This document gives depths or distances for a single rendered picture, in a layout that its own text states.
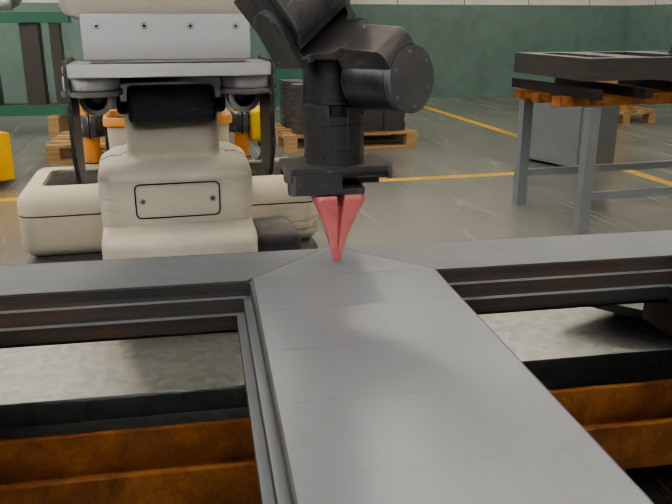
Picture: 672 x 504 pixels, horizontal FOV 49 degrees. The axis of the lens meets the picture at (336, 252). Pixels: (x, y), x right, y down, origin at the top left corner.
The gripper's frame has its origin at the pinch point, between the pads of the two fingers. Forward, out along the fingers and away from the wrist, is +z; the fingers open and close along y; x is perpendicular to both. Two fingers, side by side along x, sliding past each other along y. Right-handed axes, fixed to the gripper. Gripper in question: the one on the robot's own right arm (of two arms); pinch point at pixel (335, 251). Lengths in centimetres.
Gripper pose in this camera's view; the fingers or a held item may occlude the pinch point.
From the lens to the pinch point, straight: 73.7
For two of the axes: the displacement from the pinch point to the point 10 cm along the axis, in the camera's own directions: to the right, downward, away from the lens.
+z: 0.2, 9.6, 2.9
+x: -1.7, -2.8, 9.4
